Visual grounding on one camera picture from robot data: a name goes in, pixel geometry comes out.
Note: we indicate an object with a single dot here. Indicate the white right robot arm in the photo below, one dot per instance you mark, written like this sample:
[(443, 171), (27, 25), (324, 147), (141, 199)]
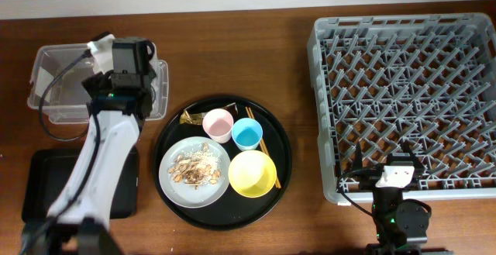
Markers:
[(401, 223)]

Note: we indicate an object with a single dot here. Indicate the food scraps on plate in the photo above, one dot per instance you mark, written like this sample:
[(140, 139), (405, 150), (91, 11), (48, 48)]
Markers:
[(196, 168)]

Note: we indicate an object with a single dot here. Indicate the gold snack wrapper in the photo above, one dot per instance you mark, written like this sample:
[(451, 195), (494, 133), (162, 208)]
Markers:
[(197, 118)]

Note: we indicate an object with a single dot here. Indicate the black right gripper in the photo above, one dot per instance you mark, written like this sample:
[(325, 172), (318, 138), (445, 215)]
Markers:
[(369, 177)]

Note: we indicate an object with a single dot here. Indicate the grey plate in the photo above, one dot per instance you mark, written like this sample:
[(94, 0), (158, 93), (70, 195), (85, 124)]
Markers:
[(182, 194)]

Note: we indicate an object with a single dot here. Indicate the grey dishwasher rack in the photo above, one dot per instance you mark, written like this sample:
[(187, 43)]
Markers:
[(427, 80)]

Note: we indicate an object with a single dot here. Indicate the blue cup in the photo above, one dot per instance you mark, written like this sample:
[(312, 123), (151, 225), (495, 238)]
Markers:
[(247, 134)]

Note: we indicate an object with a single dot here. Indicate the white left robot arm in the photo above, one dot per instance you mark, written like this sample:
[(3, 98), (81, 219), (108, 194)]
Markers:
[(82, 209)]

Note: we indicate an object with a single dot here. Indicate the round black serving tray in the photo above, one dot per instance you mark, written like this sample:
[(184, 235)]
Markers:
[(231, 210)]

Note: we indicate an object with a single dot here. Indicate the black rectangular tray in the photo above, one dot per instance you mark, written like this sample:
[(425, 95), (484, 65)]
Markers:
[(50, 170)]

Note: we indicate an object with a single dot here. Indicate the white tissue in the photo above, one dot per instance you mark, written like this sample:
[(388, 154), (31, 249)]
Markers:
[(101, 51)]

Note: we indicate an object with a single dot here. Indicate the clear plastic waste bin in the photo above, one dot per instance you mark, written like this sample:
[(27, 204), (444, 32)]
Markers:
[(65, 103)]

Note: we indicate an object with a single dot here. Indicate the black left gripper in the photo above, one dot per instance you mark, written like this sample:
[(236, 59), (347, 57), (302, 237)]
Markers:
[(98, 83)]

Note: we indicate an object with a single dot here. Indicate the yellow bowl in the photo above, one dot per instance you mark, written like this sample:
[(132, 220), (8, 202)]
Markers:
[(252, 174)]

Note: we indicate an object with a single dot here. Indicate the pink cup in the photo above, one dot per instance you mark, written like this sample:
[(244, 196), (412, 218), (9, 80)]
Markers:
[(218, 124)]

